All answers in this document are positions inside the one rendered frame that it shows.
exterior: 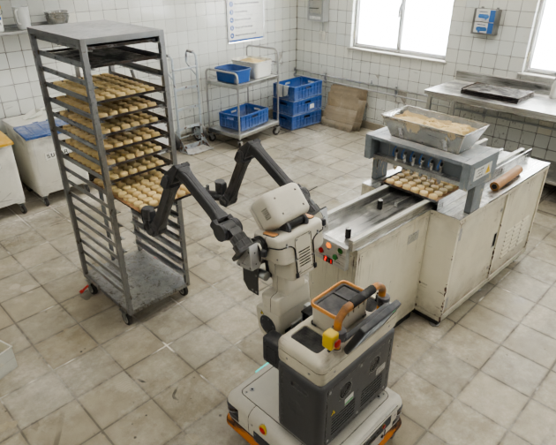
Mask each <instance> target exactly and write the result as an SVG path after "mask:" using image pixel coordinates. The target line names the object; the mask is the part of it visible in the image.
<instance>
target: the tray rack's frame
mask: <svg viewBox="0 0 556 445"><path fill-rule="evenodd" d="M156 29H158V28H152V27H148V26H138V25H133V24H127V23H122V22H116V21H111V20H106V19H103V20H93V21H84V22H74V23H64V24H55V25H46V26H28V27H27V32H28V36H29V41H30V44H31V48H32V52H33V56H34V63H35V67H36V71H37V75H38V79H39V82H40V87H41V93H42V98H43V101H44V106H45V110H46V113H47V118H48V121H49V129H50V132H51V136H52V140H53V144H54V148H55V152H56V158H57V163H58V167H59V171H60V175H61V178H62V183H63V187H64V194H65V198H66V201H67V206H68V209H69V213H70V218H71V224H72V228H73V232H74V237H75V240H76V244H77V248H78V252H79V259H80V263H81V267H82V271H83V275H84V277H85V278H86V279H85V281H87V283H88V284H89V285H90V286H89V287H88V289H89V290H90V291H92V287H91V283H92V284H93V285H94V286H96V287H97V288H98V289H99V290H100V291H102V292H103V293H104V294H105V295H106V296H107V297H109V298H110V299H111V300H112V301H113V302H114V303H116V304H117V305H118V306H119V307H120V309H119V310H120V311H121V312H122V315H123V320H125V321H126V322H127V319H126V314H127V307H126V303H125V298H124V294H123V293H122V292H121V291H120V290H118V289H117V288H116V287H115V286H113V285H112V284H111V283H109V282H108V281H107V280H106V279H105V278H103V277H102V276H101V275H99V274H98V273H97V272H96V271H95V270H93V269H90V270H88V269H87V264H86V257H85V254H84V249H83V245H82V241H81V237H80V233H79V226H78V222H77V217H76V214H75V210H74V206H73V202H72V197H71V190H70V186H69V182H68V178H67V174H66V170H65V166H64V158H63V155H62V150H61V147H60V142H59V138H58V134H57V130H56V123H55V119H54V115H53V110H52V107H51V102H50V99H49V91H48V88H47V83H46V80H45V75H44V71H43V67H42V63H41V56H40V51H39V48H38V43H37V40H36V34H37V35H40V36H44V37H48V38H51V39H55V40H59V41H65V42H69V43H72V44H76V45H78V42H77V39H79V38H83V39H86V45H91V44H97V43H104V42H112V41H125V40H132V39H139V38H147V37H154V36H160V35H159V30H156ZM137 247H138V250H136V251H133V252H131V253H127V254H126V255H124V260H126V261H127V262H128V263H130V264H129V265H127V266H125V267H126V272H127V273H129V274H130V275H131V276H130V277H128V282H129V284H130V285H131V286H132V287H134V288H132V289H130V293H131V295H132V296H133V297H135V298H136V299H134V300H133V301H132V307H133V311H134V313H137V312H139V311H141V310H143V309H145V308H147V307H149V306H150V305H152V304H154V303H156V302H158V301H160V300H162V299H164V298H166V297H168V296H170V295H172V294H174V293H175V292H177V291H179V290H180V291H181V292H183V288H185V287H187V285H186V283H185V282H184V278H183V277H182V276H181V275H179V274H178V273H177V272H176V271H174V270H173V269H171V268H169V267H168V266H166V265H165V264H163V263H162V262H160V261H159V260H157V259H156V258H155V257H154V256H152V255H151V254H149V253H147V252H146V251H144V250H143V249H142V248H141V247H139V246H138V245H137ZM97 268H98V269H100V270H101V271H102V272H103V273H104V274H105V275H107V276H108V277H109V278H111V279H112V280H113V281H114V282H116V283H117V284H118V285H119V286H121V287H122V288H123V285H122V283H121V282H119V281H118V280H117V279H116V278H115V277H114V276H113V275H111V274H110V273H109V272H107V271H106V270H105V269H104V268H102V267H101V266H99V267H97Z"/></svg>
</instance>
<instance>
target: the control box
mask: <svg viewBox="0 0 556 445"><path fill-rule="evenodd" d="M327 243H329V244H330V245H331V247H330V248H328V247H327ZM320 247H322V248H323V253H320V252H319V247H318V248H317V249H315V255H316V256H318V257H319V258H321V259H322V260H324V256H326V257H327V260H325V261H326V262H328V263H329V259H331V263H330V264H332V265H334V266H336V267H338V268H339V269H341V270H343V271H346V270H348V269H349V252H350V251H349V247H348V246H347V245H345V244H343V243H341V242H339V241H337V240H335V239H333V238H331V237H329V236H326V235H324V234H323V243H322V245H321V246H320ZM338 248H341V249H342V254H339V253H338ZM334 254H335V255H336V256H337V260H334V259H333V257H332V256H333V255H334ZM326 257H325V258H326Z"/></svg>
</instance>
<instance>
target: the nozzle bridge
mask: <svg viewBox="0 0 556 445"><path fill-rule="evenodd" d="M395 146H396V147H395ZM394 148H395V150H394ZM404 148H405V150H404V151H403V149H404ZM396 149H398V159H397V160H395V159H394V156H393V151H394V153H395V151H396ZM402 151H403V153H402ZM413 151H414V153H413V154H412V156H411V159H410V160H412V157H413V155H416V156H415V157H416V160H415V165H411V161H410V160H409V158H410V155H411V153H412V152H413ZM404 152H407V159H406V162H402V161H403V159H402V158H401V155H402V157H403V155H404ZM499 153H500V151H499V150H496V149H492V148H489V147H483V146H480V145H477V144H474V146H473V147H472V148H471V149H468V150H466V151H464V152H462V153H460V154H458V155H456V154H453V153H449V152H447V151H443V150H440V149H437V148H434V147H428V146H426V145H422V144H419V143H416V142H413V141H409V140H405V139H401V138H398V137H395V136H392V135H391V134H390V132H389V130H388V128H387V126H386V127H383V128H381V129H378V130H376V131H373V132H368V133H366V136H365V146H364V157H365V158H368V159H372V158H373V164H372V178H373V179H375V180H376V179H379V178H381V177H384V176H386V175H387V164H388V163H391V164H393V165H396V166H399V167H402V168H404V169H407V170H412V171H415V172H417V173H420V174H423V175H426V176H428V177H433V178H436V179H438V180H441V181H444V182H447V183H449V184H452V185H457V186H459V188H458V189H460V190H463V191H465V192H467V191H468V193H467V198H466V202H465V207H464V211H463V212H464V213H466V214H469V215H470V214H471V213H473V212H474V211H476V210H477V209H479V208H480V203H481V199H482V195H483V191H484V187H485V180H487V179H489V178H490V177H493V176H494V173H495V169H496V165H497V161H498V157H499ZM421 154H423V155H422V157H424V158H425V163H424V167H423V168H422V169H421V168H420V164H419V163H418V161H419V158H420V156H421ZM422 157H421V159H420V162H421V160H422ZM431 157H432V159H431V160H433V169H432V171H429V167H428V162H429V160H430V158H431ZM440 160H442V161H441V162H443V170H442V174H439V171H438V170H437V167H438V164H439V162H440Z"/></svg>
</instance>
